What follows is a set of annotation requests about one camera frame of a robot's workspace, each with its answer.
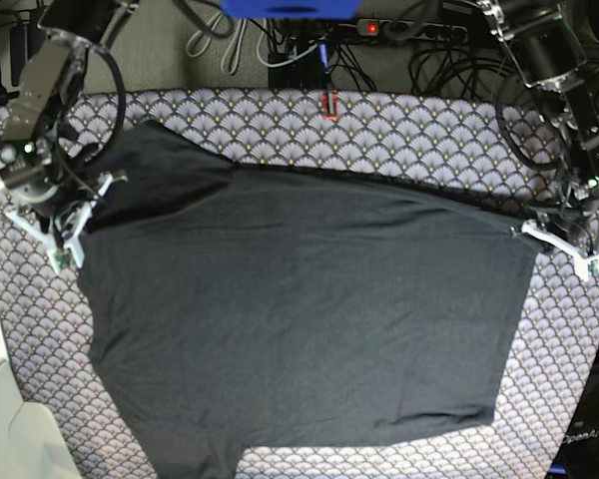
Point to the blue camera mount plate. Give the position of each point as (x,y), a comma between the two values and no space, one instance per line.
(291,9)

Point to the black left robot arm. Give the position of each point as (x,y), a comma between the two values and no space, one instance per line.
(548,58)

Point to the black power strip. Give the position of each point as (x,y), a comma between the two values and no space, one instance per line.
(377,29)

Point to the white plastic bin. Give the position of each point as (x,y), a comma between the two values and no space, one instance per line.
(31,443)

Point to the dark grey T-shirt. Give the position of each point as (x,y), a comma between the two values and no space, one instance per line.
(240,306)

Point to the red table clamp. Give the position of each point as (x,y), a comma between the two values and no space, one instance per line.
(329,104)

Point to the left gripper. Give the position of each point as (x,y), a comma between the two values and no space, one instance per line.
(567,221)

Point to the fan-patterned table cloth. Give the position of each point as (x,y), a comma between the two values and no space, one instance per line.
(48,327)

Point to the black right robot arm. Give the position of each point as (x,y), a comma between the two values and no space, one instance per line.
(53,79)

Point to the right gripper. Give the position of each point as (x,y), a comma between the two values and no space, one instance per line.
(50,183)

